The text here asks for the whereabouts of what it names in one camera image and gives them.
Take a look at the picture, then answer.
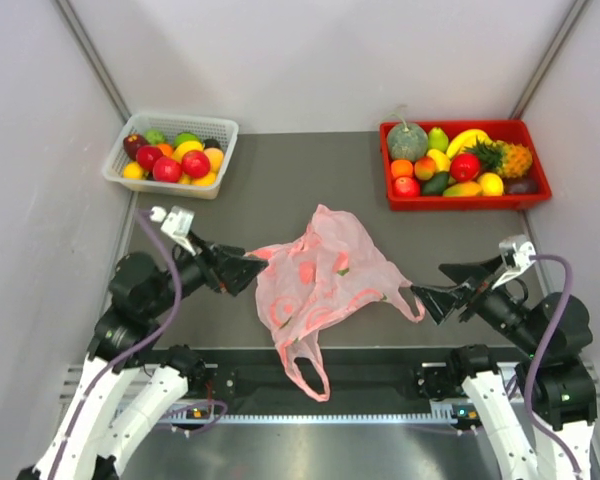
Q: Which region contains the grey slotted cable duct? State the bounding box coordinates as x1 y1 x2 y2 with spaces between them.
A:
114 399 486 426

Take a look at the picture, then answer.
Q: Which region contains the orange peach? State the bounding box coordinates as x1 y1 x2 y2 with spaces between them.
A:
203 147 225 173

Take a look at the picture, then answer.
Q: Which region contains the dark red fruit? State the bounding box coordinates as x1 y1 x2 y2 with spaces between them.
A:
122 134 149 161

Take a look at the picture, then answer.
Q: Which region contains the red apple in tray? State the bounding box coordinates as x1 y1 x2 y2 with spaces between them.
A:
393 176 421 198

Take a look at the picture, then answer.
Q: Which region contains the white perforated plastic basket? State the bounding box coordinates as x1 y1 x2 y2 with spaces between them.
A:
102 113 239 200

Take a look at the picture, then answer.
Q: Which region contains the red apple left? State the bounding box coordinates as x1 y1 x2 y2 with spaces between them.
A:
135 145 163 172

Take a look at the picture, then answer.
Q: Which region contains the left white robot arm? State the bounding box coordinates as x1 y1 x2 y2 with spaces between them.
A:
18 238 268 479

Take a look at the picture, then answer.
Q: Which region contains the green lime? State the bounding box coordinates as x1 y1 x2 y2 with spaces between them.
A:
144 129 167 145

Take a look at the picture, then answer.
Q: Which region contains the red green yellow mango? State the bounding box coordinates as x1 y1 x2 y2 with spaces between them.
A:
442 181 483 198

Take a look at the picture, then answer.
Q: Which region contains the green melon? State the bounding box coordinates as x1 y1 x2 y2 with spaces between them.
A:
381 107 428 163

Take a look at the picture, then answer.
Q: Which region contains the dark green avocado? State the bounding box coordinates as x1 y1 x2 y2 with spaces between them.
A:
421 171 450 197

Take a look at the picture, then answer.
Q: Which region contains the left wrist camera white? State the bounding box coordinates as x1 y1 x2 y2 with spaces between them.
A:
149 206 195 255

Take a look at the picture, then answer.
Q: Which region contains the yellow banana bunch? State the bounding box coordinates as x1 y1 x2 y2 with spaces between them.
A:
446 129 492 159

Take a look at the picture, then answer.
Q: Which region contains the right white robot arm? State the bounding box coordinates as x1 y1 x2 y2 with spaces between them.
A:
411 254 597 479

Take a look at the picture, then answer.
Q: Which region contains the red apple right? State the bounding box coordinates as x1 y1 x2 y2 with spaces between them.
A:
181 150 211 179

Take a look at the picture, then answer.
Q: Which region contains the yellow lemon in basket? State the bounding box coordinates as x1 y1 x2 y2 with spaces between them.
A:
122 161 146 180

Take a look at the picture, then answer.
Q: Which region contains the yellow fruit in basket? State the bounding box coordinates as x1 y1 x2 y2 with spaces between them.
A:
171 141 204 163

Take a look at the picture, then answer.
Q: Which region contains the pink printed plastic bag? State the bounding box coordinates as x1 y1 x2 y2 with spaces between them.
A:
251 204 426 402

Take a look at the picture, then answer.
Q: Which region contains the red pomegranate fruit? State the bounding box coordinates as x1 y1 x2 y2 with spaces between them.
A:
450 153 482 183

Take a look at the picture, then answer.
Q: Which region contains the orange pineapple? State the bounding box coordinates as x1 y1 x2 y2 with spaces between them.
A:
466 140 533 179

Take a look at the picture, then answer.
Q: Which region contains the green yellow fruit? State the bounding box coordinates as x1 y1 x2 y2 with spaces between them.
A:
428 127 449 153

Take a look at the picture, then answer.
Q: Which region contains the green apple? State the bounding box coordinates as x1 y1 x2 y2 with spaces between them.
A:
173 131 200 148

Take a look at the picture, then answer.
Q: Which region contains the red plastic tray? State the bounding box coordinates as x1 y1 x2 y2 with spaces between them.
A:
379 119 552 211

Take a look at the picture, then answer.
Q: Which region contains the orange fruit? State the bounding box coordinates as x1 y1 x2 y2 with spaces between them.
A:
390 159 414 179

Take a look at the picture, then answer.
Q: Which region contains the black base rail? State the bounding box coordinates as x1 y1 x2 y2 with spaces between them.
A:
199 348 464 414

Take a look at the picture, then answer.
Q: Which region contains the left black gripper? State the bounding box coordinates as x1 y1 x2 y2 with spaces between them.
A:
146 229 268 317

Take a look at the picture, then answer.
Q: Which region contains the small orange tangerine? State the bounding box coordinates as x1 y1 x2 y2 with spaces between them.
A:
156 143 174 157

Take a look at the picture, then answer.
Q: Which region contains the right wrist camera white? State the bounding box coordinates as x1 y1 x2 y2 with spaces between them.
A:
492 234 536 290

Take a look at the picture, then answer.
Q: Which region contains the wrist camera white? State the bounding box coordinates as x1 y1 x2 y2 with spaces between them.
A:
492 234 536 290
149 206 195 255

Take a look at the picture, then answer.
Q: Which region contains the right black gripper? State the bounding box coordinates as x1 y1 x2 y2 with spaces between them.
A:
410 250 545 354

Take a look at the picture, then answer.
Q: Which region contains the red apple middle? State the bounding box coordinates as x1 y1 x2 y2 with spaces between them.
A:
152 156 182 183

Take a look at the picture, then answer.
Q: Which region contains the dark mangosteen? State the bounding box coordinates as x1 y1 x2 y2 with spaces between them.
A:
203 138 222 150

